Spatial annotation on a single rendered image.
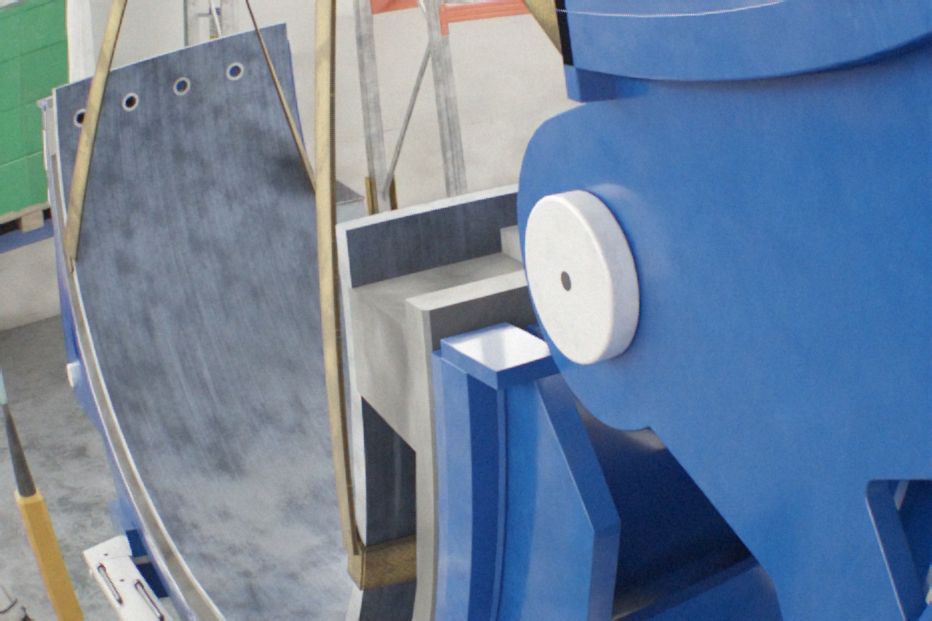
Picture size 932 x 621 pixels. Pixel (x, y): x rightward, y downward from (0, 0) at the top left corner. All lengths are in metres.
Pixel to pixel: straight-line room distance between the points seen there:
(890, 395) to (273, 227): 2.84
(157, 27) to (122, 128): 5.62
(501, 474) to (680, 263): 0.42
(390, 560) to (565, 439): 0.52
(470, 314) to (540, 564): 0.25
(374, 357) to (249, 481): 1.70
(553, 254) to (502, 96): 8.96
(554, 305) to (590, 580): 0.28
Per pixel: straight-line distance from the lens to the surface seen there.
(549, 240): 1.23
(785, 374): 1.03
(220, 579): 3.03
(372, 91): 9.38
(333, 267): 1.82
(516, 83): 10.22
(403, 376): 1.55
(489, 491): 1.48
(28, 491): 2.77
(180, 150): 3.62
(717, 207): 1.06
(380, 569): 1.85
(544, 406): 1.37
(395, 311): 1.55
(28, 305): 9.27
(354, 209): 8.34
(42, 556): 2.82
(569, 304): 1.22
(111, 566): 3.86
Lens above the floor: 2.59
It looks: 18 degrees down
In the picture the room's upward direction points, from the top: 6 degrees counter-clockwise
